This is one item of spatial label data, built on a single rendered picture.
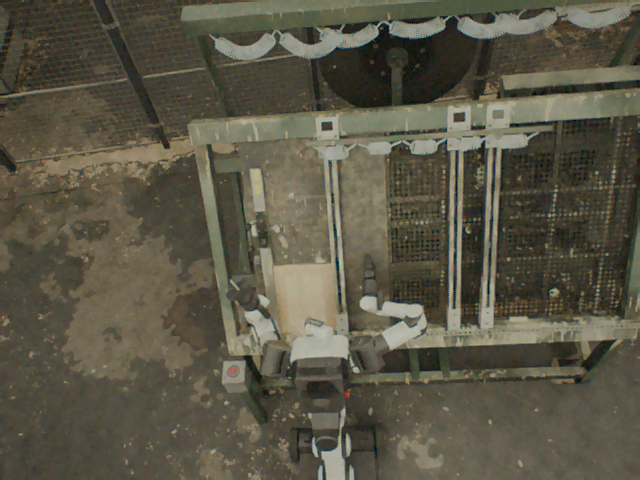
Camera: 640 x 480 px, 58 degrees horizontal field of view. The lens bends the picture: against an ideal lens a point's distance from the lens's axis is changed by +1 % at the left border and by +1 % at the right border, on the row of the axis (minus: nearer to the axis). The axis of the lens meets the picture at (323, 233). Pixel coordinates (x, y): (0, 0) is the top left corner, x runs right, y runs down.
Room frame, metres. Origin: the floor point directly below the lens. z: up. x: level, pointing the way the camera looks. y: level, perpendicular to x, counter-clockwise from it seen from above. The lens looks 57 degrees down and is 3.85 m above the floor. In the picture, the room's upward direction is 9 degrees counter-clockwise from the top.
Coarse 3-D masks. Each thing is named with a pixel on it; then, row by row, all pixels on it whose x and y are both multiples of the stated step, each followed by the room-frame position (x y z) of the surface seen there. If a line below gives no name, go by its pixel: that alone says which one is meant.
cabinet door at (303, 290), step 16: (288, 272) 1.52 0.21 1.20; (304, 272) 1.51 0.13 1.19; (320, 272) 1.49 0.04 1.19; (288, 288) 1.47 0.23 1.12; (304, 288) 1.46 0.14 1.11; (320, 288) 1.44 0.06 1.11; (288, 304) 1.41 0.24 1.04; (304, 304) 1.40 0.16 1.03; (320, 304) 1.39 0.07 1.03; (288, 320) 1.36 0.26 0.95; (304, 320) 1.35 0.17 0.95; (320, 320) 1.34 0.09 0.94
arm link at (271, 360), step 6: (264, 348) 1.07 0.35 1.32; (264, 354) 1.03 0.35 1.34; (270, 354) 1.02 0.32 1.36; (276, 354) 1.01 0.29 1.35; (282, 354) 1.02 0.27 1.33; (264, 360) 1.00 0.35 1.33; (270, 360) 0.99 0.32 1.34; (276, 360) 0.99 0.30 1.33; (264, 366) 0.98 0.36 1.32; (270, 366) 0.97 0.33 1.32; (276, 366) 0.97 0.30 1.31; (270, 372) 0.95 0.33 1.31; (276, 372) 0.95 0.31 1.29
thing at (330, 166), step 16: (320, 128) 1.84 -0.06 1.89; (336, 128) 1.83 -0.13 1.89; (336, 160) 1.80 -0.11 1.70; (336, 176) 1.73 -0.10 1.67; (336, 192) 1.69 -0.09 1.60; (336, 208) 1.64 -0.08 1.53; (336, 224) 1.60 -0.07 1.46; (336, 240) 1.57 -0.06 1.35; (336, 256) 1.52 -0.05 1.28; (336, 272) 1.46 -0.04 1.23; (336, 288) 1.40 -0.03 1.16; (336, 304) 1.35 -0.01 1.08; (336, 320) 1.30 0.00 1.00
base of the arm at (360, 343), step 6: (360, 336) 1.05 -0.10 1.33; (366, 336) 1.04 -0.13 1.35; (354, 342) 1.02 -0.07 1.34; (360, 342) 1.01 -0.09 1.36; (366, 342) 1.00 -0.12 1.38; (372, 342) 0.99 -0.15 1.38; (348, 348) 0.99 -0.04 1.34; (354, 348) 0.98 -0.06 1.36; (360, 348) 0.97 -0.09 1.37; (366, 348) 0.97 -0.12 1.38; (354, 354) 0.97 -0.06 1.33; (360, 360) 0.95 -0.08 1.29; (360, 366) 0.93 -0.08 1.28; (378, 366) 0.91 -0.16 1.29; (366, 372) 0.90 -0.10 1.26
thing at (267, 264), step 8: (256, 168) 1.84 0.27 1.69; (256, 184) 1.79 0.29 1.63; (256, 200) 1.74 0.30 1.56; (264, 200) 1.75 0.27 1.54; (256, 208) 1.72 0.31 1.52; (264, 208) 1.72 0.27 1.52; (264, 256) 1.57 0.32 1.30; (264, 264) 1.55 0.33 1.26; (272, 264) 1.55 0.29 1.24; (264, 272) 1.52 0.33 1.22; (272, 272) 1.52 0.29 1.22; (264, 280) 1.50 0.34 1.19; (272, 280) 1.49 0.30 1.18; (272, 288) 1.47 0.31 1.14; (272, 296) 1.44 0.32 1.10; (272, 304) 1.41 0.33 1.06; (272, 312) 1.39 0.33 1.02
